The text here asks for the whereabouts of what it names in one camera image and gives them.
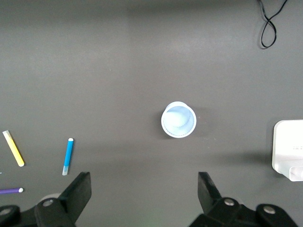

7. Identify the yellow marker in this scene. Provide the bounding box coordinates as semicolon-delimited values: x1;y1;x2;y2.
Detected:
2;130;25;167

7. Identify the purple marker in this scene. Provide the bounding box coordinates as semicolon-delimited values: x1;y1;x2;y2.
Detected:
0;187;24;195

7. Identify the blue marker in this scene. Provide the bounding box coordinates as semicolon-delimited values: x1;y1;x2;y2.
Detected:
62;138;74;176

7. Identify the light blue plastic cup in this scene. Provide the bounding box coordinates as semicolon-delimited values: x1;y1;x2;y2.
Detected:
160;101;197;139

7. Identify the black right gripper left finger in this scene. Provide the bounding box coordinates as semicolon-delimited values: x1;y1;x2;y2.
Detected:
34;172;92;227

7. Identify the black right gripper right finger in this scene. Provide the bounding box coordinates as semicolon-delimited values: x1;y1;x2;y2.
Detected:
189;172;258;227

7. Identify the loose black cable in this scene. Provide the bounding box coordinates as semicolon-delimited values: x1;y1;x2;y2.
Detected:
257;0;288;50

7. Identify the white rounded box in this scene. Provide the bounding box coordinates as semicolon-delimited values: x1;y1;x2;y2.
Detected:
271;119;303;182

